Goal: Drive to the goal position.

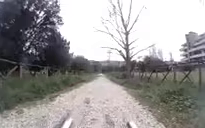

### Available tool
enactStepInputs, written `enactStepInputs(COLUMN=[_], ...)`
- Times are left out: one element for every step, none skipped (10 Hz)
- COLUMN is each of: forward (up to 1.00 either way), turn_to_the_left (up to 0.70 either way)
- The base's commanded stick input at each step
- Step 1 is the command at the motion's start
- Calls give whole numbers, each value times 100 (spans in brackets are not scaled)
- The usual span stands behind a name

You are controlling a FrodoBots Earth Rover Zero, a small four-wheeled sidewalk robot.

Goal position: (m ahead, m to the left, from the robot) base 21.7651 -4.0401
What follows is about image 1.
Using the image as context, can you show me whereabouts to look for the bare tall tree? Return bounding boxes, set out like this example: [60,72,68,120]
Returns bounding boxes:
[93,0,156,80]

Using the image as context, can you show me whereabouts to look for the pale gravel path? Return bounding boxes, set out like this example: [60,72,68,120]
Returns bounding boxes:
[0,74,166,128]

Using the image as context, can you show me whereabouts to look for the robot's own part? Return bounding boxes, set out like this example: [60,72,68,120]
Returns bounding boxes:
[60,116,74,128]
[127,120,139,128]

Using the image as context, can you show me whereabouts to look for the wooden cross fence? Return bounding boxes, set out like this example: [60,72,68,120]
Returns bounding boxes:
[129,61,205,92]

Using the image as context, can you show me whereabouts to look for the grass verge with bushes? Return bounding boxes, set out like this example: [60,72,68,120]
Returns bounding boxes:
[104,70,205,128]

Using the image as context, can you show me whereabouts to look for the dark leafy trees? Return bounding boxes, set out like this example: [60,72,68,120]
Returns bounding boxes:
[0,0,91,74]

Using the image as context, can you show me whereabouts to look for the pale multi-storey building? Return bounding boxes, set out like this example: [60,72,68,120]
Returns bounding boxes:
[179,31,205,64]

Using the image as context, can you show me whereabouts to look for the wooden rail fence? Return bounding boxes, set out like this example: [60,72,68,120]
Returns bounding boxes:
[0,56,63,88]

